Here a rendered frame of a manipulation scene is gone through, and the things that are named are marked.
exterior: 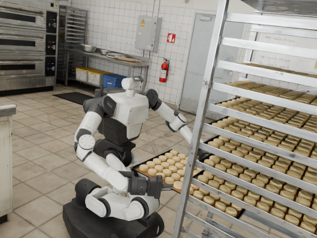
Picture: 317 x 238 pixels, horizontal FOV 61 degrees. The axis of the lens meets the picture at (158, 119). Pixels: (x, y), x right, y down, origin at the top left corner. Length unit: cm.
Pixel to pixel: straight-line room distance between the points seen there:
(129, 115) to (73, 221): 90
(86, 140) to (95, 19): 601
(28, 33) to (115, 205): 444
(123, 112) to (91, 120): 23
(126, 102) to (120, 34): 519
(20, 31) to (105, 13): 220
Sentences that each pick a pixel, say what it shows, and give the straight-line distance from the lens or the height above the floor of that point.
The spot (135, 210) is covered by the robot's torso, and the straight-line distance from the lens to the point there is 176.
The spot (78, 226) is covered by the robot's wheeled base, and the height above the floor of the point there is 17.
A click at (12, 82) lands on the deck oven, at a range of 577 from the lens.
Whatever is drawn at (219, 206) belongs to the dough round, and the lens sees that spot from 131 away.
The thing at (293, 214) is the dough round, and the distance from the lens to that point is 129.
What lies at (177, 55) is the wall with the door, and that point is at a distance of 589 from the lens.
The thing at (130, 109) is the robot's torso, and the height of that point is 105.
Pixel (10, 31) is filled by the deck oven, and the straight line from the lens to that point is 562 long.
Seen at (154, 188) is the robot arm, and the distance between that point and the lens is 135.
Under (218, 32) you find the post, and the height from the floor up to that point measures 153.
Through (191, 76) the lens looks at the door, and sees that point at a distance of 579.
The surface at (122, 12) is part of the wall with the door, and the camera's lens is 670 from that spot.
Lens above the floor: 148
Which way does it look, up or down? 17 degrees down
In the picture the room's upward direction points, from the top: 9 degrees clockwise
